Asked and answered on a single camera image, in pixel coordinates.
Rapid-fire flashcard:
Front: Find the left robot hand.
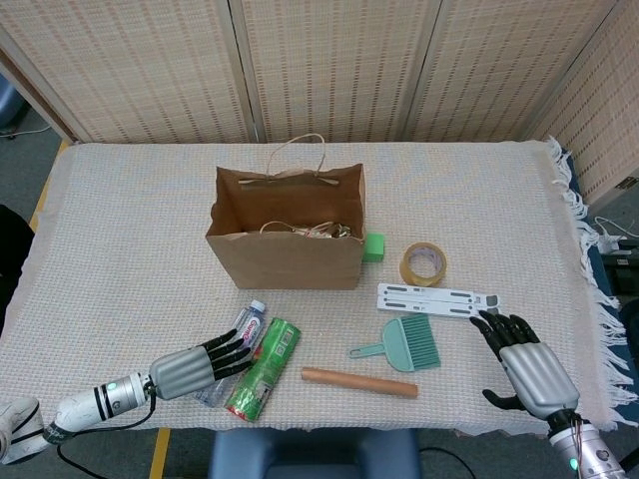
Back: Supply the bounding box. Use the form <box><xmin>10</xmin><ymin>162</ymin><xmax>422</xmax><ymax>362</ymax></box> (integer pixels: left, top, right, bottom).
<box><xmin>148</xmin><ymin>327</ymin><xmax>256</xmax><ymax>400</ymax></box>

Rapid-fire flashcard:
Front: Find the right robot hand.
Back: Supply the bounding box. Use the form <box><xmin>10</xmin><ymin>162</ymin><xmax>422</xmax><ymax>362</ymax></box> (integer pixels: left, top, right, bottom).
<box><xmin>468</xmin><ymin>308</ymin><xmax>581</xmax><ymax>420</ymax></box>

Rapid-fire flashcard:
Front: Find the clear plastic water bottle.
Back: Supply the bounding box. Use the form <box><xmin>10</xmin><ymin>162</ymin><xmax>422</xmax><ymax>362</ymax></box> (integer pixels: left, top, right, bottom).
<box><xmin>192</xmin><ymin>298</ymin><xmax>269</xmax><ymax>406</ymax></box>

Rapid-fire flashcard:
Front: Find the green chips can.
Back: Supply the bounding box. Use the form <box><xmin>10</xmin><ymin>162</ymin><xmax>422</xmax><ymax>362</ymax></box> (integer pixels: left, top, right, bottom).
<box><xmin>224</xmin><ymin>317</ymin><xmax>303</xmax><ymax>424</ymax></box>

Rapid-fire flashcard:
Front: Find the gold foil snack packet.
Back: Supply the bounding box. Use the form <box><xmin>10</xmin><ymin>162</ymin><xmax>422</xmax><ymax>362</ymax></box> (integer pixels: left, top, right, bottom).
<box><xmin>292</xmin><ymin>222</ymin><xmax>363</xmax><ymax>241</ymax></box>

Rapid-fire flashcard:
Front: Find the teal hand brush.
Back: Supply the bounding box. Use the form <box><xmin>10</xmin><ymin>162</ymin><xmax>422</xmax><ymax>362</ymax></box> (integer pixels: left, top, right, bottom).
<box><xmin>347</xmin><ymin>314</ymin><xmax>442</xmax><ymax>374</ymax></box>

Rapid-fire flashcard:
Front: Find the brown paper bag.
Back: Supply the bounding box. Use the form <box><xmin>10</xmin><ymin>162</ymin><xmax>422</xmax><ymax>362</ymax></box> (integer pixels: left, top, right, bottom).
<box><xmin>205</xmin><ymin>134</ymin><xmax>369</xmax><ymax>291</ymax></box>

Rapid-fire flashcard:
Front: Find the black box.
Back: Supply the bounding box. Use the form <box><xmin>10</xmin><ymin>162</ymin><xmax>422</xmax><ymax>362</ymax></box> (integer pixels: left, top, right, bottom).
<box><xmin>601</xmin><ymin>251</ymin><xmax>639</xmax><ymax>300</ymax></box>

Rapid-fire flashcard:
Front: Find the white folding stand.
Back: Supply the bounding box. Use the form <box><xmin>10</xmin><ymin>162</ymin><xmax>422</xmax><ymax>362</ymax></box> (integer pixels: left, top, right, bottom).
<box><xmin>375</xmin><ymin>282</ymin><xmax>501</xmax><ymax>322</ymax></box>

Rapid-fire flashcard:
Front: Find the yellowish packing tape roll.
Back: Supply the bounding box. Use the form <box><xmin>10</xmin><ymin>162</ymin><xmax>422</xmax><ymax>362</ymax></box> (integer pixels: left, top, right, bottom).
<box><xmin>399</xmin><ymin>241</ymin><xmax>448</xmax><ymax>288</ymax></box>

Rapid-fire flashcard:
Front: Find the blue padded chair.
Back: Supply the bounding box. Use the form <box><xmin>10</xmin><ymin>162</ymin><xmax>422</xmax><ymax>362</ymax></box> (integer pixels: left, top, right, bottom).
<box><xmin>207</xmin><ymin>427</ymin><xmax>421</xmax><ymax>479</ymax></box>

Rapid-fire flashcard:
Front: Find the cream woven tablecloth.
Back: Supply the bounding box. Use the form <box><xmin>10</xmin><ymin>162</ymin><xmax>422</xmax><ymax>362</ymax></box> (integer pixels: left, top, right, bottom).
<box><xmin>0</xmin><ymin>137</ymin><xmax>630</xmax><ymax>440</ymax></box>

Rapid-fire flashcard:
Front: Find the wooden rolling pin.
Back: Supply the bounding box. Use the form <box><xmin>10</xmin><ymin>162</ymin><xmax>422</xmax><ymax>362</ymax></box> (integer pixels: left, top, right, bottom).
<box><xmin>301</xmin><ymin>366</ymin><xmax>419</xmax><ymax>399</ymax></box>

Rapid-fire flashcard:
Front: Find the green foam cube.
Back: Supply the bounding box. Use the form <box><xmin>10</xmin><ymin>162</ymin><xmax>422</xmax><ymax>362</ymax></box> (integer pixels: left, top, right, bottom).
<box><xmin>362</xmin><ymin>233</ymin><xmax>387</xmax><ymax>263</ymax></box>

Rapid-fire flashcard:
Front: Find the black rounded object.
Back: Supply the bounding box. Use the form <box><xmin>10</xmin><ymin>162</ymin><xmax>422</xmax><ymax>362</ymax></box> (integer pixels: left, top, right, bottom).
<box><xmin>0</xmin><ymin>204</ymin><xmax>34</xmax><ymax>281</ymax></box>

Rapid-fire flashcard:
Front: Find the woven bamboo folding screen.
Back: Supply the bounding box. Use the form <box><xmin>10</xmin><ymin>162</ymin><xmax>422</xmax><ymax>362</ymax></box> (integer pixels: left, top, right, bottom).
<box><xmin>0</xmin><ymin>0</ymin><xmax>639</xmax><ymax>206</ymax></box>

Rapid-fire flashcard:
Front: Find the blue rounded seat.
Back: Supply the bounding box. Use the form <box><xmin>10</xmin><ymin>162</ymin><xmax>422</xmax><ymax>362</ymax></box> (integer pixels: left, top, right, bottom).
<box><xmin>0</xmin><ymin>74</ymin><xmax>26</xmax><ymax>131</ymax></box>

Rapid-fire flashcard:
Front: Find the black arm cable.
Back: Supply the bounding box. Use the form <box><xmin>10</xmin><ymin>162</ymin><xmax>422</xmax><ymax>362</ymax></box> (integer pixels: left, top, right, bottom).
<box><xmin>55</xmin><ymin>393</ymin><xmax>157</xmax><ymax>478</ymax></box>

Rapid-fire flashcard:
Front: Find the white cable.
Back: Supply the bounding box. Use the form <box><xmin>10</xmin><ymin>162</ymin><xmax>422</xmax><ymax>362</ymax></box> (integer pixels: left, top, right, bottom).
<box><xmin>592</xmin><ymin>216</ymin><xmax>639</xmax><ymax>253</ymax></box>

